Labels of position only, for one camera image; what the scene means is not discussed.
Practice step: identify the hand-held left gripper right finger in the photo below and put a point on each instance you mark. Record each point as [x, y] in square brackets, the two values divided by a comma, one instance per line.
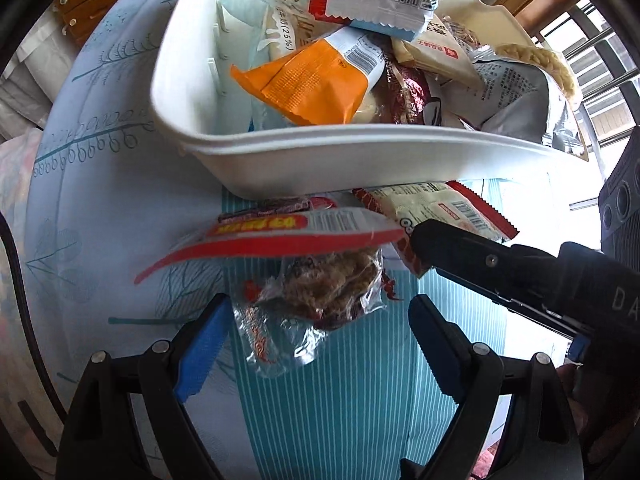
[440, 352]

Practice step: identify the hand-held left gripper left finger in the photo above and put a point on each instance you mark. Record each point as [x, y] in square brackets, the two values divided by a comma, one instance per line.
[202, 350]

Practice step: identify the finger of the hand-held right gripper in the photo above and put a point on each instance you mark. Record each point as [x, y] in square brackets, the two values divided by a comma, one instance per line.
[480, 257]
[510, 305]

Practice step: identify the red and cream snack packet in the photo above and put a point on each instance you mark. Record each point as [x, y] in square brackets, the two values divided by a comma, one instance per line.
[440, 205]

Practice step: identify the red edged clear wrapper packet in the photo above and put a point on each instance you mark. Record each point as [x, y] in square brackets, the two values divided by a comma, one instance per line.
[300, 240]

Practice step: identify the white plastic bin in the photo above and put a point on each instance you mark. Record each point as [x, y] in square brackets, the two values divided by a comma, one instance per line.
[350, 160]

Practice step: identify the grey foil snack packet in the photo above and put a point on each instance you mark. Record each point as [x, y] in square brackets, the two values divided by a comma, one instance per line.
[515, 90]

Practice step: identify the dark red snack packet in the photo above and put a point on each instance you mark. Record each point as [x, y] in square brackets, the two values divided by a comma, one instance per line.
[407, 95]

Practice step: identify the clear corn puff packet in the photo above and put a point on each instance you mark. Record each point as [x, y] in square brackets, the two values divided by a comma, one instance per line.
[555, 70]

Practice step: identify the cream brown snack packet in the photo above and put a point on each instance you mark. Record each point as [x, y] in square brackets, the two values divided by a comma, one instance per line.
[440, 55]

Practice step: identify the orange snack packet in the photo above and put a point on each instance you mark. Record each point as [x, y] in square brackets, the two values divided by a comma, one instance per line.
[310, 85]

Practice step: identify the bread packet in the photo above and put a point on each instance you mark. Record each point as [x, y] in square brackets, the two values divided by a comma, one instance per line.
[285, 25]

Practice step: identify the teal striped placemat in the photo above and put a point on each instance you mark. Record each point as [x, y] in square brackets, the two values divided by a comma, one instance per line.
[350, 400]

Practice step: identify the pink fuzzy blanket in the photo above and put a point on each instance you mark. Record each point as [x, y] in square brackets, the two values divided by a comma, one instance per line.
[492, 462]

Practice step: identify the small maroon snack packet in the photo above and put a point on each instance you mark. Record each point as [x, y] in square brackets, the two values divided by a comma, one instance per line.
[270, 207]

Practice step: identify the light blue tree print tablecloth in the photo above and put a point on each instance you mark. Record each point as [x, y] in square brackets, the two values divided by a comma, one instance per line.
[100, 185]

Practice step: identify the metal window grille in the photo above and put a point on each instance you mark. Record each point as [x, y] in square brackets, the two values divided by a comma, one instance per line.
[600, 60]

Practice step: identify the pastel floral blanket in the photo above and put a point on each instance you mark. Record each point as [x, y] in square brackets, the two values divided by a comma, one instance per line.
[15, 210]

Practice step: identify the white lace cover cloth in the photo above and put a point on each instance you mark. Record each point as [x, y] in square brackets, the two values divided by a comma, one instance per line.
[30, 85]

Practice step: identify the wooden window frame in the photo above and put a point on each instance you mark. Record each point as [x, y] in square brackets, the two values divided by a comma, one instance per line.
[540, 0]

